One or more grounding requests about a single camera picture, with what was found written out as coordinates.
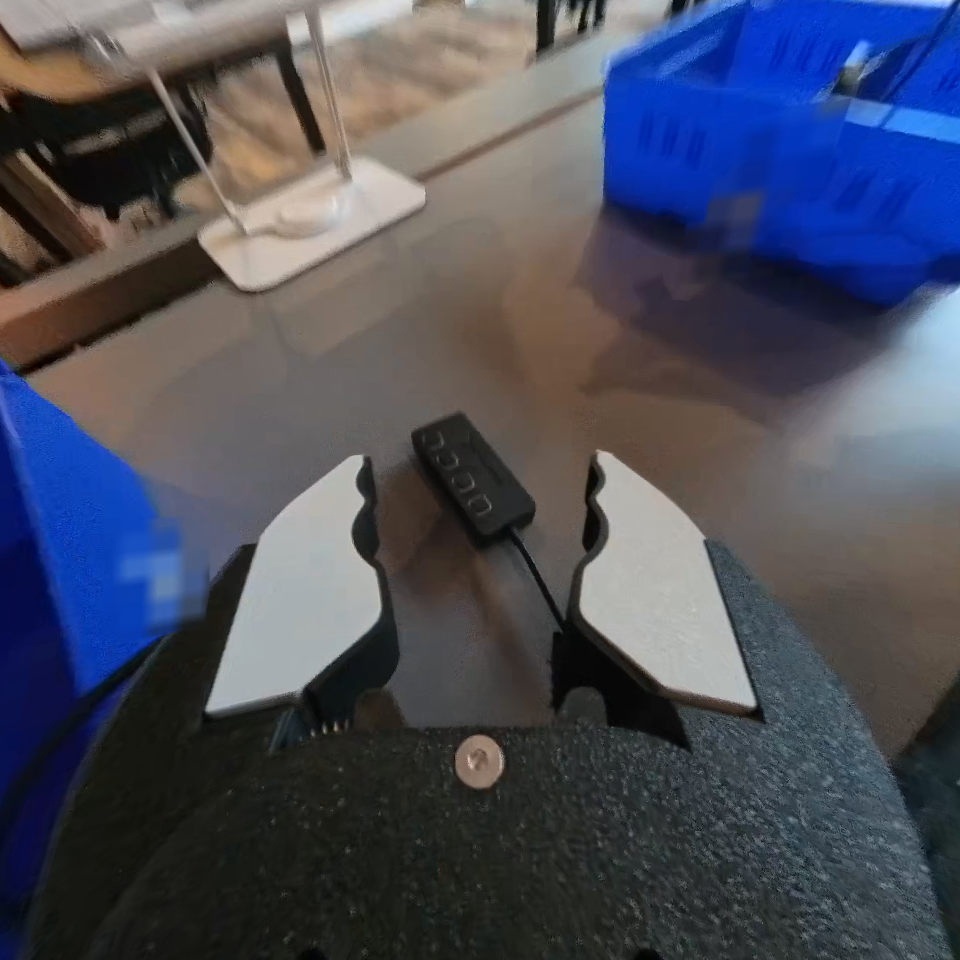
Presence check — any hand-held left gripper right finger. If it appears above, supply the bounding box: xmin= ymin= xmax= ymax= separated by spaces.
xmin=551 ymin=450 xmax=760 ymax=717

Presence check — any black hub cable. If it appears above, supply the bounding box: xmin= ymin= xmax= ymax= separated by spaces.
xmin=510 ymin=527 xmax=569 ymax=630

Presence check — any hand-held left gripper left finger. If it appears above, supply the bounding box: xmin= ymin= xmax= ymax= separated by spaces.
xmin=204 ymin=453 xmax=400 ymax=717

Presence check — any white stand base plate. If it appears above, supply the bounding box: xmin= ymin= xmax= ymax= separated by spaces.
xmin=82 ymin=0 xmax=427 ymax=294

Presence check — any wooden top desk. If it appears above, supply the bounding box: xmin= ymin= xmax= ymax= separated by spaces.
xmin=0 ymin=0 xmax=329 ymax=264

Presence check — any blue plastic bin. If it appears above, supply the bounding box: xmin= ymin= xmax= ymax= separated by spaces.
xmin=602 ymin=0 xmax=960 ymax=307
xmin=0 ymin=358 xmax=213 ymax=830

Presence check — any black four-button usb hub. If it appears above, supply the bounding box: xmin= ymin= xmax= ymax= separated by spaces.
xmin=411 ymin=411 xmax=538 ymax=549

